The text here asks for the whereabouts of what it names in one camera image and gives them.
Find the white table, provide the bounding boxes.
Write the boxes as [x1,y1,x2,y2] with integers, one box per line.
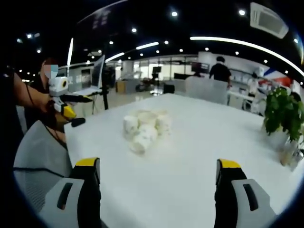
[63,93,304,228]

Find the grey mesh chair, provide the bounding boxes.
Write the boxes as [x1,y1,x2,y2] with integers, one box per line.
[13,120,73,214]

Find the short ceiling light strip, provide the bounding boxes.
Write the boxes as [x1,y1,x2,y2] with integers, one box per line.
[135,41,160,50]

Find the ceiling air conditioner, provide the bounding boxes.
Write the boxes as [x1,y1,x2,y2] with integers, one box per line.
[249,1,289,39]

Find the long ceiling light strip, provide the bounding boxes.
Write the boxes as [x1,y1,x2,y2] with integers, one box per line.
[189,36,304,77]

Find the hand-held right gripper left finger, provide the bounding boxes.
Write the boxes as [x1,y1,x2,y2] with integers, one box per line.
[39,156,102,228]

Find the small black object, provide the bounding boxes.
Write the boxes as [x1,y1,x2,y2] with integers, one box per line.
[70,117,86,128]

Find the green potted plant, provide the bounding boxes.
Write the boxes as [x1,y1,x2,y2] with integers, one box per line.
[262,87,304,151]

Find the white paper cup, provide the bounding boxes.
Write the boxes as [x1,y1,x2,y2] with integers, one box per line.
[123,115,140,139]
[155,113,172,136]
[137,110,158,126]
[129,124,159,155]

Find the black box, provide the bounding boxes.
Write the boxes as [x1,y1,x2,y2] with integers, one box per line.
[163,83,176,95]

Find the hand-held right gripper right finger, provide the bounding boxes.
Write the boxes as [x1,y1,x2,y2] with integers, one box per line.
[213,158,278,228]

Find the black tripod stand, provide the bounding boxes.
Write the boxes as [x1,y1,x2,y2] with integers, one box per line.
[101,66,110,110]

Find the cardboard box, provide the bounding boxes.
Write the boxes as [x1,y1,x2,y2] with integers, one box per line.
[115,80,127,93]

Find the open laptop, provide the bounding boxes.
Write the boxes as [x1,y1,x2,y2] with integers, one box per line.
[71,54,106,95]

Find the person's black clothing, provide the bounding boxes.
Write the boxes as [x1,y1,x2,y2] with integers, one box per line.
[0,65,28,171]

